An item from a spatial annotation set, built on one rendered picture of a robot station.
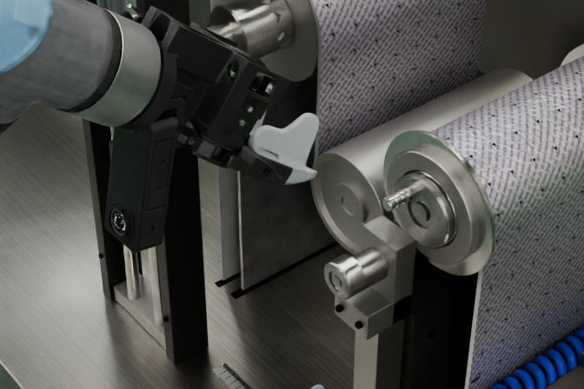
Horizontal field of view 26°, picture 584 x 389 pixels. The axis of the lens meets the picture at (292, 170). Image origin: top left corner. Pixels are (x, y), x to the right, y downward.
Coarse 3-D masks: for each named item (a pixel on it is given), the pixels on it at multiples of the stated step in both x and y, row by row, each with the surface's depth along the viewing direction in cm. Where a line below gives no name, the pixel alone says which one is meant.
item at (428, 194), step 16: (416, 176) 116; (416, 192) 117; (432, 192) 115; (400, 208) 120; (416, 208) 118; (432, 208) 116; (448, 208) 115; (416, 224) 119; (432, 224) 117; (448, 224) 115; (416, 240) 120; (432, 240) 118; (448, 240) 116
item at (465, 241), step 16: (400, 160) 119; (416, 160) 117; (432, 160) 115; (400, 176) 120; (432, 176) 116; (448, 176) 114; (448, 192) 115; (464, 192) 113; (464, 208) 114; (400, 224) 123; (464, 224) 115; (464, 240) 116; (432, 256) 121; (448, 256) 118; (464, 256) 117
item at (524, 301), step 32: (576, 224) 125; (512, 256) 120; (544, 256) 124; (576, 256) 128; (480, 288) 119; (512, 288) 123; (544, 288) 127; (576, 288) 132; (480, 320) 122; (512, 320) 126; (544, 320) 131; (576, 320) 136; (480, 352) 125; (512, 352) 130; (544, 352) 134; (480, 384) 129
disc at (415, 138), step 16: (400, 144) 120; (416, 144) 117; (432, 144) 115; (448, 144) 114; (384, 160) 123; (448, 160) 114; (464, 160) 113; (384, 176) 124; (464, 176) 114; (480, 192) 113; (480, 208) 114; (480, 224) 114; (480, 240) 115; (480, 256) 116; (448, 272) 121; (464, 272) 119
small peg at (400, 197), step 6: (396, 192) 117; (402, 192) 117; (408, 192) 117; (384, 198) 117; (390, 198) 116; (396, 198) 116; (402, 198) 117; (408, 198) 117; (384, 204) 117; (390, 204) 116; (396, 204) 117; (402, 204) 117; (390, 210) 117
